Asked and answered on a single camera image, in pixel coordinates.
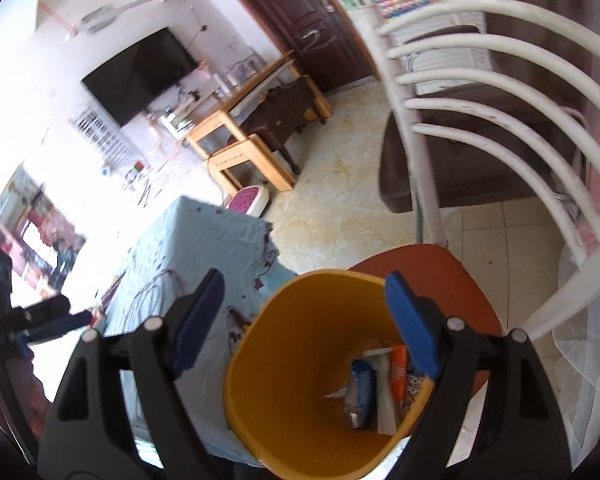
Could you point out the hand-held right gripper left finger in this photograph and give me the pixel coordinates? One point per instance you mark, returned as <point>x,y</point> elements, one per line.
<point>200,320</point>

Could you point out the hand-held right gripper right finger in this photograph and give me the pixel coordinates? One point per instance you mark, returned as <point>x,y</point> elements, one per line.
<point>412,330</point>

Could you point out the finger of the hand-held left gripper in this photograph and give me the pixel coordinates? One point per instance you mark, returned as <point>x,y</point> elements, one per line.
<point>42,311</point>
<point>62,326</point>

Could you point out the small orange packet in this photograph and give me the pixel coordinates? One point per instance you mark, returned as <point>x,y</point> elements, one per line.
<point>399,370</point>

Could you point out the polka dot tissue pack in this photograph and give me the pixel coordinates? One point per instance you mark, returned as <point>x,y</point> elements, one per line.
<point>415,392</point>

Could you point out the blue plastic wrapper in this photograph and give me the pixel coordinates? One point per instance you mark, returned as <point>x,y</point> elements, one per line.
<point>362,392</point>

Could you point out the yellow bin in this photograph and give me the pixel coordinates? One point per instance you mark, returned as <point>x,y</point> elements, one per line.
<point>290,340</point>

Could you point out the person's left hand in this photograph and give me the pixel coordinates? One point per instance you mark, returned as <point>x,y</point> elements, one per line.
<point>20,395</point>

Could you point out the light blue printed tablecloth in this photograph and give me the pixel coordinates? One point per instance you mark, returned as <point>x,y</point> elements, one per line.
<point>205,250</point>

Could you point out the magenta patterned round stool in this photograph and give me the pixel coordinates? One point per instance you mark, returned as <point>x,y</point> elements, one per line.
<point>247,201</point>

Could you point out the white chair with orange seat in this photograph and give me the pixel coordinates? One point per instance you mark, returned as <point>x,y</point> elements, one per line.
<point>427,200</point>

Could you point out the dark brown leather armchair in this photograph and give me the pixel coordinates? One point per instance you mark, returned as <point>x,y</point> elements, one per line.
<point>455,185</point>

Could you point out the white plug adapter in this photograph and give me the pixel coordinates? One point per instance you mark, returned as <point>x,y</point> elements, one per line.
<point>106,169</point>

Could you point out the white gauze cloth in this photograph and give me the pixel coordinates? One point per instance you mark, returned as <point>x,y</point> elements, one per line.
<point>590,360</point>

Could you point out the eye chart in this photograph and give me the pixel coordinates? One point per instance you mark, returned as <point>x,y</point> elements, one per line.
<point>102,135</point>

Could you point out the wooden desk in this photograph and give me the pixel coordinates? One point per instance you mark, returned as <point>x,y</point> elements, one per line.
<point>215,125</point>

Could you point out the dark brown stool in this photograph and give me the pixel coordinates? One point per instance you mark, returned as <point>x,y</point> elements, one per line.
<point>280,110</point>

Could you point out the white bottle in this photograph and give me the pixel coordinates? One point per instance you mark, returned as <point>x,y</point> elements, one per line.
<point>220,83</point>

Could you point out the dark brown door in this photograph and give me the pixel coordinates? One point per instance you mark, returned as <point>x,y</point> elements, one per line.
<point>300,15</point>

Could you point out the wall mirror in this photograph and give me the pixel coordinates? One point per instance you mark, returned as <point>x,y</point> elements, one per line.
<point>35,235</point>

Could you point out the black wall television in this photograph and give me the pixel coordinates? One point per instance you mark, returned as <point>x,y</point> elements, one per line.
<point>140,75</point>

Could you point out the white wall light fixture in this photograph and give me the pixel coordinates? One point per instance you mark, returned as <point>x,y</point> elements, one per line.
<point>97,19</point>

